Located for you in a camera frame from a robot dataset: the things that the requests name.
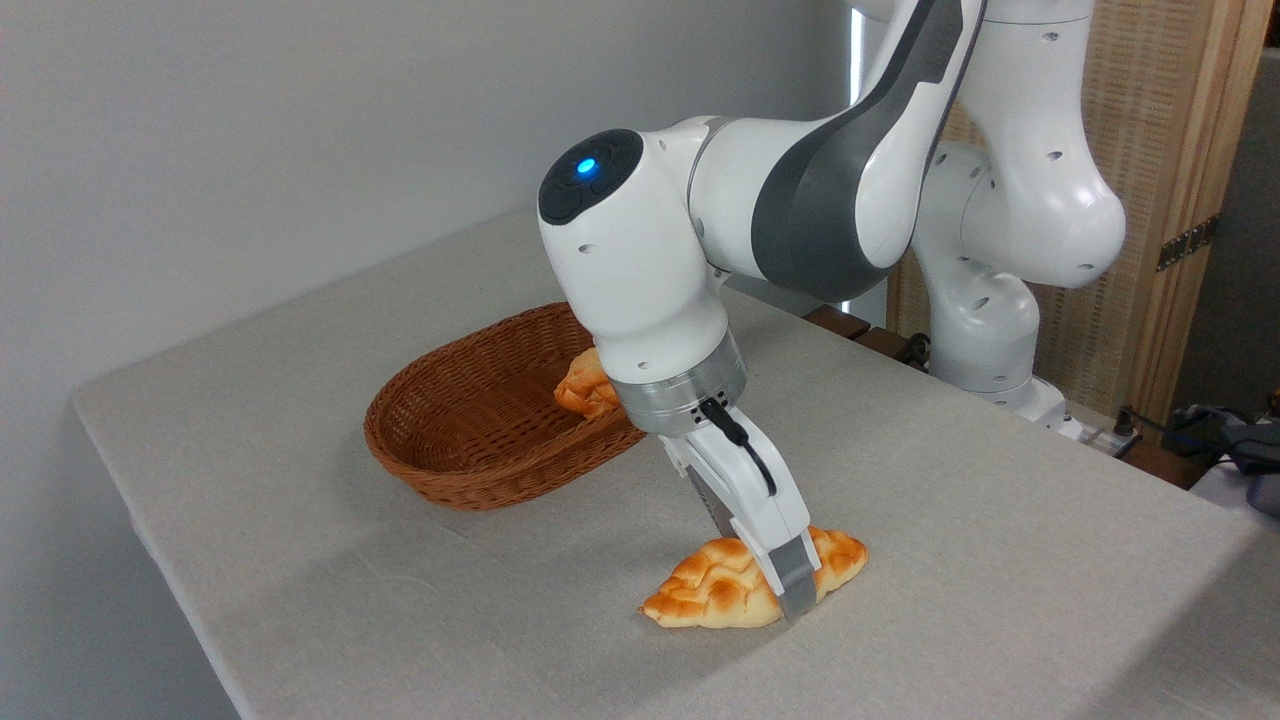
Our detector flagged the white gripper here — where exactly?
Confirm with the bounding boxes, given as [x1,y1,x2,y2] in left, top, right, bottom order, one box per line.
[659,404,824,622]

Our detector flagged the braided golden bread loaf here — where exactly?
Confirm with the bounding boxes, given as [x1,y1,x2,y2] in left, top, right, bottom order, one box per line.
[640,526,869,630]

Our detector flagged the small golden bread roll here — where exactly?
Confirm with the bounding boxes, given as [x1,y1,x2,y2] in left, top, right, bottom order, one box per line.
[553,346,627,420]

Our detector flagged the brown wicker basket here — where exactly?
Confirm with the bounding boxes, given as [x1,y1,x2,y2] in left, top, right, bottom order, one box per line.
[363,302,651,512]

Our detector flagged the grey tablecloth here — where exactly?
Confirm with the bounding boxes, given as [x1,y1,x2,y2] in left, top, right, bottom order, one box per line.
[70,210,1280,720]

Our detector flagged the dark wooden block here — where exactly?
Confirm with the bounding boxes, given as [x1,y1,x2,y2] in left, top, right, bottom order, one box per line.
[855,327,916,363]
[803,305,872,341]

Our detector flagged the dark grey bag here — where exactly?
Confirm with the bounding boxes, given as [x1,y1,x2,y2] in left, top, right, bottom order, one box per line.
[1172,392,1280,517]

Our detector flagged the metal screen hinge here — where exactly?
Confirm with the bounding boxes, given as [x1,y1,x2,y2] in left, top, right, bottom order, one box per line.
[1157,214,1221,273]

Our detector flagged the wooden rattan folding screen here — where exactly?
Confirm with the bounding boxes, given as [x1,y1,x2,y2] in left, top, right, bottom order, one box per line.
[888,0,1276,431]

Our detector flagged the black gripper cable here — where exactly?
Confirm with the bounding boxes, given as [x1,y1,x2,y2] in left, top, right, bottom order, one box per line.
[698,397,779,498]

